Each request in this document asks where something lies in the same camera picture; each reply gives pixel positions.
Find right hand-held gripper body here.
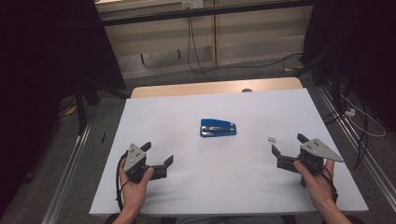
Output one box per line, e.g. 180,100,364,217
298,137,346,177

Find bundle of black cables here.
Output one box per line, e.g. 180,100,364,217
321,77,371,172

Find black metal bar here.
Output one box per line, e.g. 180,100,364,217
101,0,314,27

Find white wall socket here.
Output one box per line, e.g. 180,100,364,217
181,0,205,9

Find beige low cabinet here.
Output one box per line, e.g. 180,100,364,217
94,0,314,80

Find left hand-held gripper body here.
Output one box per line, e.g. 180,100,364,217
123,143,154,185

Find person's left hand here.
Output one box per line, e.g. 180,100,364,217
119,166,155,216

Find person's right hand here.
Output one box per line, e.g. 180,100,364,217
293,159,337,212

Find black floor cable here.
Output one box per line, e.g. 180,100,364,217
214,51,304,78

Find black stand leg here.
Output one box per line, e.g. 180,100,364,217
74,78,132,135

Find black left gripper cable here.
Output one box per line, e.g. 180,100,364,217
115,151,131,213

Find black curtain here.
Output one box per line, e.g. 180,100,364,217
301,0,396,133
0,0,127,216

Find white cable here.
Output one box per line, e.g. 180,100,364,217
340,92,388,138

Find blue stapler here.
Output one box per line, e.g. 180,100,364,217
199,118,237,138

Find black hanging cable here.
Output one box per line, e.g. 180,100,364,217
186,7,217,81

